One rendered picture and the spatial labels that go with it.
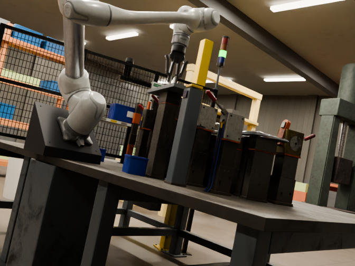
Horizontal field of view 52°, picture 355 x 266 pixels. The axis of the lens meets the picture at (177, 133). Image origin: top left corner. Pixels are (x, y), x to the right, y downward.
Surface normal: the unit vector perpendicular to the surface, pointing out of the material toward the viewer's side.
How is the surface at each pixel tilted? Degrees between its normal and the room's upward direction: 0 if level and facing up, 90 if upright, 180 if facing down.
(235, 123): 90
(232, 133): 90
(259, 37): 90
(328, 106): 90
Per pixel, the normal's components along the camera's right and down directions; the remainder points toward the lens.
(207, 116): 0.43, 0.01
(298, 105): -0.69, -0.19
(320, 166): -0.84, -0.23
